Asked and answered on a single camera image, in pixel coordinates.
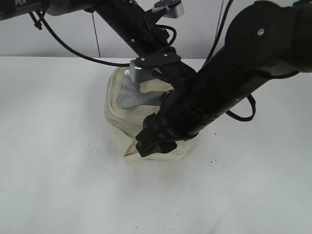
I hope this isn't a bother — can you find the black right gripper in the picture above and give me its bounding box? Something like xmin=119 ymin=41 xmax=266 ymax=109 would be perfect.
xmin=136 ymin=90 xmax=234 ymax=157

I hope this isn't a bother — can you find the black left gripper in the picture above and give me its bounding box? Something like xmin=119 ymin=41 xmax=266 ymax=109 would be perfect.
xmin=135 ymin=52 xmax=196 ymax=98

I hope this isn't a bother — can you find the cream fabric zipper bag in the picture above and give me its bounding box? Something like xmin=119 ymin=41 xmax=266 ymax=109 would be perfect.
xmin=103 ymin=67 xmax=195 ymax=166

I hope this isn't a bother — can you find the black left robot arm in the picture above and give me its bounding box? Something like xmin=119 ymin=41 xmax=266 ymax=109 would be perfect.
xmin=0 ymin=11 xmax=135 ymax=105

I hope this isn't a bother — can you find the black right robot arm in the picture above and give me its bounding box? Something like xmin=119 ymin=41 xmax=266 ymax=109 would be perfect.
xmin=136 ymin=0 xmax=312 ymax=157

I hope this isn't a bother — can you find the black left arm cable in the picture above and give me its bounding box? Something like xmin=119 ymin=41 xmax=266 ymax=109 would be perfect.
xmin=28 ymin=9 xmax=177 ymax=67

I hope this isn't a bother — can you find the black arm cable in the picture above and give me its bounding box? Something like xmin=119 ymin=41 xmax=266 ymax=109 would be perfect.
xmin=225 ymin=95 xmax=256 ymax=121
xmin=28 ymin=9 xmax=177 ymax=67

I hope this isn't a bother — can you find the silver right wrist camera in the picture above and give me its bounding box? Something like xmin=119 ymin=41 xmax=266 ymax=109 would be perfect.
xmin=129 ymin=59 xmax=161 ymax=85

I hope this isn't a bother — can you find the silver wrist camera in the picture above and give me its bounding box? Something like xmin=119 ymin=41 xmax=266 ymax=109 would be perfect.
xmin=152 ymin=0 xmax=184 ymax=19
xmin=129 ymin=59 xmax=161 ymax=85

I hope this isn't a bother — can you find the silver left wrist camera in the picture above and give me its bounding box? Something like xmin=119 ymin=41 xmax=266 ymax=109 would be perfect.
xmin=152 ymin=0 xmax=184 ymax=19

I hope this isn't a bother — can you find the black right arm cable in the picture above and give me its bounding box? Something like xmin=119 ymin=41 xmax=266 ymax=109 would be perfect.
xmin=225 ymin=95 xmax=256 ymax=121

